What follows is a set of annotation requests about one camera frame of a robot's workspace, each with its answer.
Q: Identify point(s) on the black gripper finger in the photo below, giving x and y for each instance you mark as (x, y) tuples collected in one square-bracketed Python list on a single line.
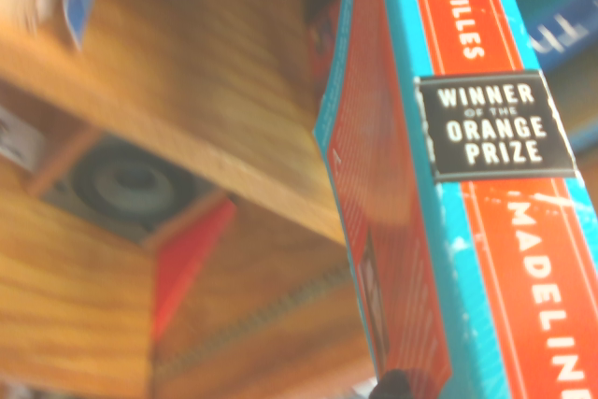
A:
[(393, 386)]

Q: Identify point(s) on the blue travel guide book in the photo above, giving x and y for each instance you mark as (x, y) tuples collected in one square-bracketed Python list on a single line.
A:
[(560, 20)]

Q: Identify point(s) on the teal orange paperback book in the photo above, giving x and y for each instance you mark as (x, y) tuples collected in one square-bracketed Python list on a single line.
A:
[(490, 231)]

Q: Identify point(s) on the wooden box speaker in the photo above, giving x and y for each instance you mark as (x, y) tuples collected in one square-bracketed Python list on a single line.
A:
[(126, 184)]

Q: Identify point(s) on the wooden bookshelf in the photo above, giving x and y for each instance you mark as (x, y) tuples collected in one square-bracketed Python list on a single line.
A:
[(210, 67)]

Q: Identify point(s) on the red triangular folder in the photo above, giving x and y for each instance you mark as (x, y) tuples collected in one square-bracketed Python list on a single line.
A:
[(187, 254)]

